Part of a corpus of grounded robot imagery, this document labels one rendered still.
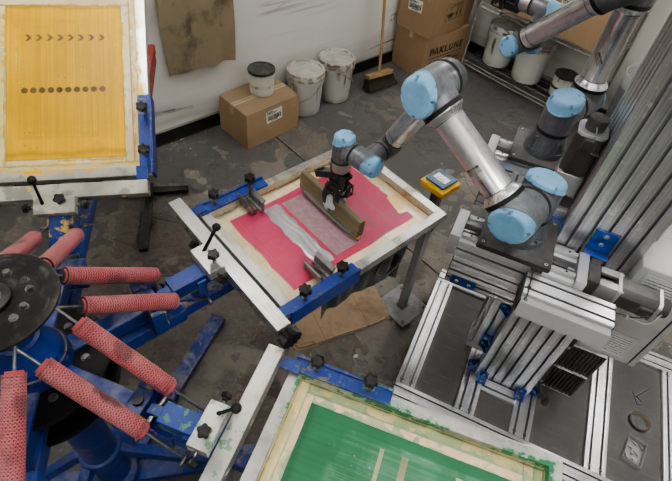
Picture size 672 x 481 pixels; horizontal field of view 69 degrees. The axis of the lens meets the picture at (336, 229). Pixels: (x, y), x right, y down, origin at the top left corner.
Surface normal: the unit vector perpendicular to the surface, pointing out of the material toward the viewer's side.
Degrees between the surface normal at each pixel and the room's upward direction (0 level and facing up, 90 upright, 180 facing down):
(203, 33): 90
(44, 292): 0
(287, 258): 0
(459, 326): 0
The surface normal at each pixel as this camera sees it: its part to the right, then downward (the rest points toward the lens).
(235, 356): 0.08, -0.68
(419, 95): -0.74, 0.39
